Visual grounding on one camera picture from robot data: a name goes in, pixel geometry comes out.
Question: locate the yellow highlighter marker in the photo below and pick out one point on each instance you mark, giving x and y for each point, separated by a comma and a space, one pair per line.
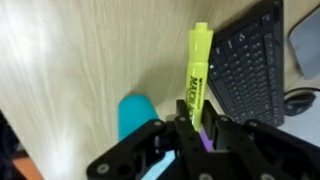
200, 39

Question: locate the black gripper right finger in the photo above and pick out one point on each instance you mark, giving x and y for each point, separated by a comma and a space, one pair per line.
262, 152

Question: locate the teal plastic cup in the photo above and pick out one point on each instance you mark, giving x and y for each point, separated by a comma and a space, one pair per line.
133, 111

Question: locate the silver monitor stand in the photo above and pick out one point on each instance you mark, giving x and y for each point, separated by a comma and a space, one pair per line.
305, 42

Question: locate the black computer keyboard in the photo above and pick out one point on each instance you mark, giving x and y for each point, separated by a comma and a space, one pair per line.
246, 65

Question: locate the purple mouse pad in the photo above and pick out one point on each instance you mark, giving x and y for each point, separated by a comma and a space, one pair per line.
207, 143

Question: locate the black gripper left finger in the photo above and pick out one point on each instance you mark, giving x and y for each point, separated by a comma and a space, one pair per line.
134, 156

